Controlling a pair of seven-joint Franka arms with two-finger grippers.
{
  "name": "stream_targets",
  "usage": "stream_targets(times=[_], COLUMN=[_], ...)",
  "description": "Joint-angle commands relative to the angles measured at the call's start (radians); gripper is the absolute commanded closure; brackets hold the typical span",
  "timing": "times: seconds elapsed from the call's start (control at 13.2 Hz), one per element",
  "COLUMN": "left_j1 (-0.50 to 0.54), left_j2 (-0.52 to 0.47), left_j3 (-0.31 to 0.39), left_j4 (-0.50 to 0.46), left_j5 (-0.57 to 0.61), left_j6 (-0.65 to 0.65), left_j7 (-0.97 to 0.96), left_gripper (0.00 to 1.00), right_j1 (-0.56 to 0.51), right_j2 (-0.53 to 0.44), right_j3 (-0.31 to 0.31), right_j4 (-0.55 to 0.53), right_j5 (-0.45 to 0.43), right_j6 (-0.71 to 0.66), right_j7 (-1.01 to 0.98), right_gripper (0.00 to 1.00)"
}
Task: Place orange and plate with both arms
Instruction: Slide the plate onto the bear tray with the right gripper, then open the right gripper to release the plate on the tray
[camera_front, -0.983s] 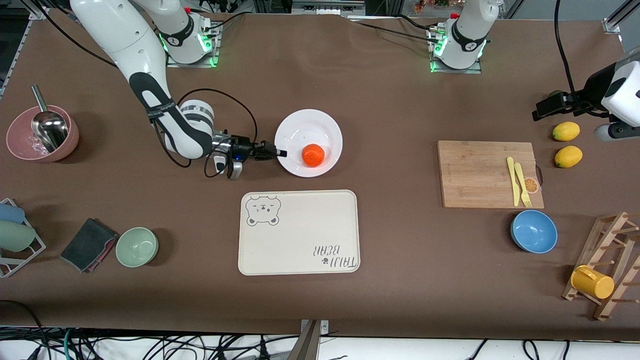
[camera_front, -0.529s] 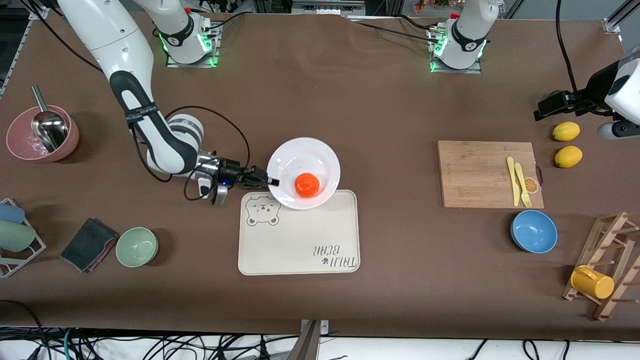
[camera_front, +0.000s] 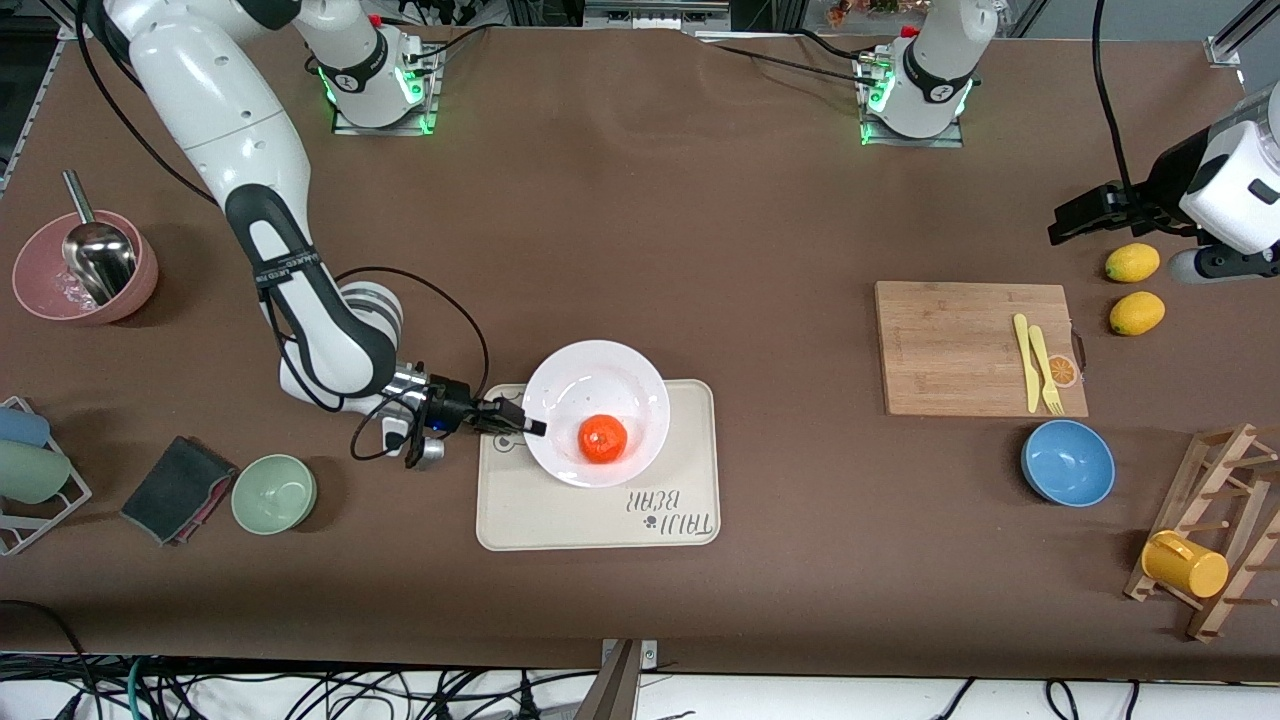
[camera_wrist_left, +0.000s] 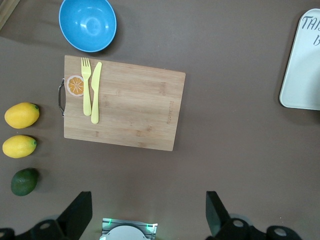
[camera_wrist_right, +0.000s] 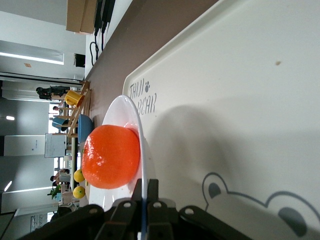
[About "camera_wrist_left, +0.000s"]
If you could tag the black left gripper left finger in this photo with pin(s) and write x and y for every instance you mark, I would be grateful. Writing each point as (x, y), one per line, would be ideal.
(77, 212)

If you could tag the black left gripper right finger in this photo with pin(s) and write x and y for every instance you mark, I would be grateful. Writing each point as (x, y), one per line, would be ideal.
(217, 220)

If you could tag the dark green avocado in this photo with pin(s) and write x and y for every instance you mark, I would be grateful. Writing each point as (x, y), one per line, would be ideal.
(24, 182)

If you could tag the yellow lemon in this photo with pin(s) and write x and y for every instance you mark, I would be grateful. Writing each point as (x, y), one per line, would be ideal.
(19, 146)
(22, 115)

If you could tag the yellow plastic knife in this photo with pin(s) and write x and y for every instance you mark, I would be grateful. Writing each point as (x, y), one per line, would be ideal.
(95, 105)

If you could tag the yellow plastic fork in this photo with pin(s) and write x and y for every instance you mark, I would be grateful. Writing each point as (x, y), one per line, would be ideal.
(87, 100)

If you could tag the bamboo cutting board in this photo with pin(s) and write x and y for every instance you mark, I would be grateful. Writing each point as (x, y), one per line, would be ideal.
(135, 107)

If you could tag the orange slice coaster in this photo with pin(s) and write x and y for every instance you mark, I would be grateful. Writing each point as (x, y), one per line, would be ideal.
(74, 85)

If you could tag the cream tray with bear print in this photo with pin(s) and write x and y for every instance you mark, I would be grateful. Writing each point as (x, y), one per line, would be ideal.
(302, 75)

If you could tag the blue bowl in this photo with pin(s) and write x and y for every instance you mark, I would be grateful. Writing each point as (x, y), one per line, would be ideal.
(87, 25)

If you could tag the wooden peg drying rack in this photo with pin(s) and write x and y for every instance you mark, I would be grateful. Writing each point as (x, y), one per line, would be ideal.
(6, 10)

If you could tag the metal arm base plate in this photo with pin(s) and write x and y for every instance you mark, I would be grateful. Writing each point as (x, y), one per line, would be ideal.
(152, 231)

